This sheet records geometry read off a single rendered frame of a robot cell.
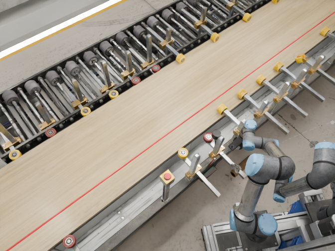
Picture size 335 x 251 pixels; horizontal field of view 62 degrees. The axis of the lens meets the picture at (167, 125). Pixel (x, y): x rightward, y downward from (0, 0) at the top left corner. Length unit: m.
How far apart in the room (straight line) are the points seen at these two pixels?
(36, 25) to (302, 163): 3.11
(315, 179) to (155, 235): 1.73
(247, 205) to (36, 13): 1.32
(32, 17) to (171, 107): 1.68
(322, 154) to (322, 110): 2.36
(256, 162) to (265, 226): 0.45
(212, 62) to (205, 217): 1.53
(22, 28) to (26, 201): 1.56
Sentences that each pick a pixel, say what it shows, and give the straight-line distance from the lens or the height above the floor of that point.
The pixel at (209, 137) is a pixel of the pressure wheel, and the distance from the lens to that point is 2.27.
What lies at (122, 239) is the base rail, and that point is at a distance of 2.22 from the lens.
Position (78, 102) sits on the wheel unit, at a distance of 2.54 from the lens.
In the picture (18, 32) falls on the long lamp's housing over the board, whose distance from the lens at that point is 0.87.
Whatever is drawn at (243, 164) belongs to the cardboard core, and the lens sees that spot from 3.16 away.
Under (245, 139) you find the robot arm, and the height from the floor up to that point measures 1.32.
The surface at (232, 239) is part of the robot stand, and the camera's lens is 2.79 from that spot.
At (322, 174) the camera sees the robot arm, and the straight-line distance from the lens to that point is 1.65.
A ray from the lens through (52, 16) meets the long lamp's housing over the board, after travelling 0.88.
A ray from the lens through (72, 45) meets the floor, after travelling 4.27.
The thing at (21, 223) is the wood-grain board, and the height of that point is 0.90.
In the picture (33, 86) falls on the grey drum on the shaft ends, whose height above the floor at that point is 0.86.
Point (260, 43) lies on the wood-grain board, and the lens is 3.05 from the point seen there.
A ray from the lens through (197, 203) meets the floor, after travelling 3.00.
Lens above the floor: 2.89
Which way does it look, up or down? 60 degrees down
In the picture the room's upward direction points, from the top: 4 degrees clockwise
